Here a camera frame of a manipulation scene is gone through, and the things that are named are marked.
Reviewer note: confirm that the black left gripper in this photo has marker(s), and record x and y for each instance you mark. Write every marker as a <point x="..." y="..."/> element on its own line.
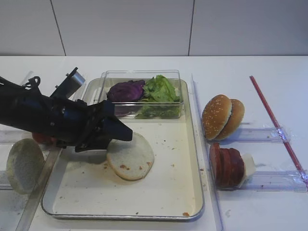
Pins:
<point x="86" y="127"/>

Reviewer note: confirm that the pale bun bottom slice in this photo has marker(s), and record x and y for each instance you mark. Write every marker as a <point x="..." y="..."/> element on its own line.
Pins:
<point x="130" y="160"/>

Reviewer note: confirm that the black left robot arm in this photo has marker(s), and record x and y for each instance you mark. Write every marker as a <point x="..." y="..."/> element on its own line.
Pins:
<point x="27" y="108"/>

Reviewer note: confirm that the green lettuce leaves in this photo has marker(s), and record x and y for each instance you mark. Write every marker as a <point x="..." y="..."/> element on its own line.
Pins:
<point x="156" y="90"/>

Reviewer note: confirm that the red tomato slices stack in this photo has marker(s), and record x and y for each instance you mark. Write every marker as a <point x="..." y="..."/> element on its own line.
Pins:
<point x="43" y="139"/>

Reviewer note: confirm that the stack of meat patties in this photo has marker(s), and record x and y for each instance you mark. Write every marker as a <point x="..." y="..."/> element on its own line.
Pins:
<point x="227" y="166"/>

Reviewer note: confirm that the purple cabbage leaf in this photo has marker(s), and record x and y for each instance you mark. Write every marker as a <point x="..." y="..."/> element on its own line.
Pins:
<point x="130" y="91"/>

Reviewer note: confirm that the clear plastic salad box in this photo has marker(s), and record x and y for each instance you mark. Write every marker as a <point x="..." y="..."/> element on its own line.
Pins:
<point x="131" y="109"/>

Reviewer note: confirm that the cream metal baking tray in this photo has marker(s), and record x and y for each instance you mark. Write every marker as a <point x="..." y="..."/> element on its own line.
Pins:
<point x="84" y="187"/>

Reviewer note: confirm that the front sesame bun top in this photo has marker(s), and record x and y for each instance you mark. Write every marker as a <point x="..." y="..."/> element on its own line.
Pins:
<point x="216" y="115"/>

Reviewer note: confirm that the clear bun track left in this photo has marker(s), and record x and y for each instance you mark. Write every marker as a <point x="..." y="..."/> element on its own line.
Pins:
<point x="4" y="181"/>

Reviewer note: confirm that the clear bun track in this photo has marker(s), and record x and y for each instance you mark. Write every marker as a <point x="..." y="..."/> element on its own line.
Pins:
<point x="247" y="132"/>
<point x="4" y="181"/>

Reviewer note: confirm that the rear brown bun top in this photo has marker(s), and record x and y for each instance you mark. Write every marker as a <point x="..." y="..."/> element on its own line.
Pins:
<point x="235" y="119"/>

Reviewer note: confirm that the clear bun track right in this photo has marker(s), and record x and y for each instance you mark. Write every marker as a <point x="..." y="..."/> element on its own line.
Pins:
<point x="247" y="132"/>

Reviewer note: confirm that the white spring pusher block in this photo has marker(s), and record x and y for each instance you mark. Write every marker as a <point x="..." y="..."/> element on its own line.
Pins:
<point x="249" y="168"/>

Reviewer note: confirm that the clear patty track right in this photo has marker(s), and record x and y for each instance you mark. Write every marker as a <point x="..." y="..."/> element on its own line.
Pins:
<point x="273" y="181"/>

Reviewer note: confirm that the clear outer left rail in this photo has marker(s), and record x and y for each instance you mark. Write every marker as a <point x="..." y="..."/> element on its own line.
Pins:
<point x="25" y="82"/>

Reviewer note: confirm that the clear rail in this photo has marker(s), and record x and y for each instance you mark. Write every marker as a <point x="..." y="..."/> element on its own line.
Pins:
<point x="208" y="168"/>
<point x="25" y="82"/>
<point x="35" y="197"/>

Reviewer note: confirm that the clear inner right rail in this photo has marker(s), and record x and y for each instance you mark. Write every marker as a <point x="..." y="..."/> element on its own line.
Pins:
<point x="208" y="168"/>

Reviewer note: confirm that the clear inner left rail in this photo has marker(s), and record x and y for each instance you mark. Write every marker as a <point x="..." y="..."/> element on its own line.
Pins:
<point x="35" y="197"/>

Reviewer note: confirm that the red plastic rail strip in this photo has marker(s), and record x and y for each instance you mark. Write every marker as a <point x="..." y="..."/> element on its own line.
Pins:
<point x="282" y="135"/>

